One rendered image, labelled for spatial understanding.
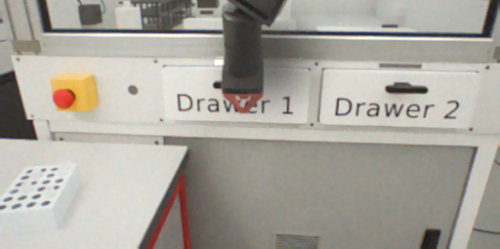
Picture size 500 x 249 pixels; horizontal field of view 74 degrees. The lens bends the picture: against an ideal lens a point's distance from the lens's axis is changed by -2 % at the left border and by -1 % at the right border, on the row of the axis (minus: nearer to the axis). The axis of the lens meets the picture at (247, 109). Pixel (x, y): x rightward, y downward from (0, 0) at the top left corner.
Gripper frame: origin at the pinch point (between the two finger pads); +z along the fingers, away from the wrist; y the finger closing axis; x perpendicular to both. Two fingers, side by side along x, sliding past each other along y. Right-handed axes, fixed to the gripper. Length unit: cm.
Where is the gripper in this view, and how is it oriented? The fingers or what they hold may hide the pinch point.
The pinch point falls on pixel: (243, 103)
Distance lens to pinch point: 61.3
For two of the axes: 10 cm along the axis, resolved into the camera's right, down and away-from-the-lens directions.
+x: -10.0, -0.1, 0.2
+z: 0.1, 6.5, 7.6
